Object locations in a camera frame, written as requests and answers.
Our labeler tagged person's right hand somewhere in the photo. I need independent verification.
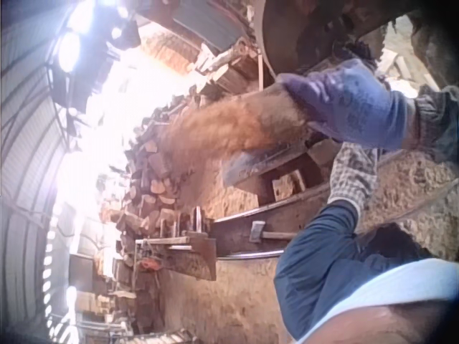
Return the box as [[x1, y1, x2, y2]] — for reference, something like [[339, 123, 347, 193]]
[[278, 59, 417, 152]]

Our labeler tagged large dark metal wheel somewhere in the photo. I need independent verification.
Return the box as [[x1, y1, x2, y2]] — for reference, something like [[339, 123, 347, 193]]
[[257, 0, 399, 80]]

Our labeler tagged stack of wood planks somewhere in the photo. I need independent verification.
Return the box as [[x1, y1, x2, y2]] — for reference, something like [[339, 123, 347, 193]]
[[195, 38, 260, 95]]

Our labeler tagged blue metal machine part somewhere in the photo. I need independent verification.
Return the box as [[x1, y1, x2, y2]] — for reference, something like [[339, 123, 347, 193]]
[[219, 143, 310, 188]]

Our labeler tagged pile of pale wood offcuts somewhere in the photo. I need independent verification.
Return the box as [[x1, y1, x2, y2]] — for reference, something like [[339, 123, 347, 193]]
[[379, 47, 440, 91]]

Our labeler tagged square wood block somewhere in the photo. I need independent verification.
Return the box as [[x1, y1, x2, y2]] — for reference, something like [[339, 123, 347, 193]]
[[271, 169, 308, 202]]

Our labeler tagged corrugated metal sheet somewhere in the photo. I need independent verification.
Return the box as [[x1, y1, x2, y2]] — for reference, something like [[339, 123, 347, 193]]
[[171, 0, 249, 52]]

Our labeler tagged sawdust heap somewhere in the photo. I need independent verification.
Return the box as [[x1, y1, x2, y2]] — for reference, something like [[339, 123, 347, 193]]
[[358, 153, 459, 261]]

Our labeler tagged heap of cut firewood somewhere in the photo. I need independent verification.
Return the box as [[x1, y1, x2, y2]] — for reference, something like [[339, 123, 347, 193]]
[[100, 95, 204, 254]]

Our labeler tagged hammer with wooden handle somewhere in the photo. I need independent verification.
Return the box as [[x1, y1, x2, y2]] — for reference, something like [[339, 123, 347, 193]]
[[250, 220, 299, 245]]

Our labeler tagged steel carriage rail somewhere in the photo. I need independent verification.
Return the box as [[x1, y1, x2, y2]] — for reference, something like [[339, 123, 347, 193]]
[[210, 178, 340, 261]]

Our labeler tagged rusty metal machine bracket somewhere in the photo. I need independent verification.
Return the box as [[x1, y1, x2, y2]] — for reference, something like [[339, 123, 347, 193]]
[[134, 205, 218, 282]]

